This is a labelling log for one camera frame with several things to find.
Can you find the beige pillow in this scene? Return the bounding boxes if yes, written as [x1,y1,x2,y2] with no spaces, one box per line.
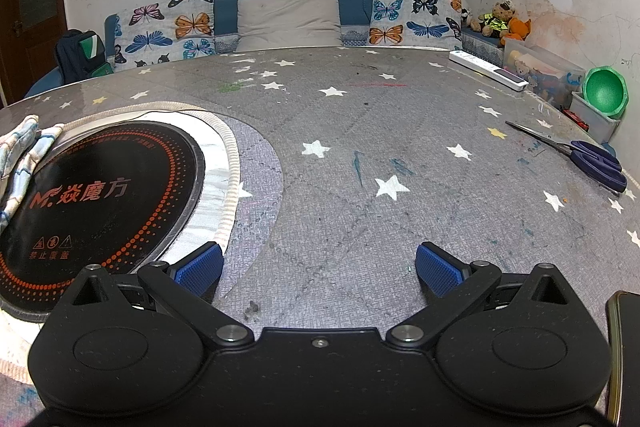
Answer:
[235,0,343,52]

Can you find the round black induction cooker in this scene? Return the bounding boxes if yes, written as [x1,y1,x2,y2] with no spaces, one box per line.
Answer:
[0,107,241,325]

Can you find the grey plastic box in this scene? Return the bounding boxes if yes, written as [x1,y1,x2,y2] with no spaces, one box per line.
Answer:
[570,92,626,145]

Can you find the blue-handled scissors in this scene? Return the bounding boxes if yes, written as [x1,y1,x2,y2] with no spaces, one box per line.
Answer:
[505,120,628,195]

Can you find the white remote control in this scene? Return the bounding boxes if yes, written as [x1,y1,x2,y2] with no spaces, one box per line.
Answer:
[449,49,529,92]

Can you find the butterfly print pillow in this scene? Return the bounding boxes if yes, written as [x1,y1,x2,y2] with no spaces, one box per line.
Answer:
[369,0,463,50]
[114,0,217,70]

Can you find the teddy bear plush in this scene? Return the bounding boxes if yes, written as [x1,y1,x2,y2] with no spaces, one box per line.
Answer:
[477,0,516,40]

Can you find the grey star-patterned mattress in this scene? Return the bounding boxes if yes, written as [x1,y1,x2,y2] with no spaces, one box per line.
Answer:
[0,46,640,413]

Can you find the clear plastic toy box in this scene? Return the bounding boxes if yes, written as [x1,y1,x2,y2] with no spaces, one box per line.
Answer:
[502,43,586,108]

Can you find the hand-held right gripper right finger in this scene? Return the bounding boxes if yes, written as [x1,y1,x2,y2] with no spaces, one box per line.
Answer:
[385,241,576,350]

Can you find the blue sofa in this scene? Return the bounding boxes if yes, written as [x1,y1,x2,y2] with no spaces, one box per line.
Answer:
[22,0,506,100]

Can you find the dark backpack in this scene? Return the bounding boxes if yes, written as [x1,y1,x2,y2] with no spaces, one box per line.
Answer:
[54,29,117,85]

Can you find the orange plush toy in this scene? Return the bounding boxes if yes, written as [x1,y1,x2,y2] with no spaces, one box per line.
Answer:
[500,17,532,48]

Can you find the green bowl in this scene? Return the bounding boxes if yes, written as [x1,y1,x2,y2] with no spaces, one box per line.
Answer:
[584,66,628,118]

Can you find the black white plush toy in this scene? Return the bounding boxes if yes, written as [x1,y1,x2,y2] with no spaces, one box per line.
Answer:
[457,0,482,30]

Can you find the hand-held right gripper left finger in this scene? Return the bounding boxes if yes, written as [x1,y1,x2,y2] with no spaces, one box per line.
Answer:
[60,241,253,350]

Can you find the dark smartphone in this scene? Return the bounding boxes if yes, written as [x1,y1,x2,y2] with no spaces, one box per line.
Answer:
[605,291,640,427]

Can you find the blue white striped towel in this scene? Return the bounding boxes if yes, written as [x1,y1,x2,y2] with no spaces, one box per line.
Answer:
[0,114,63,230]

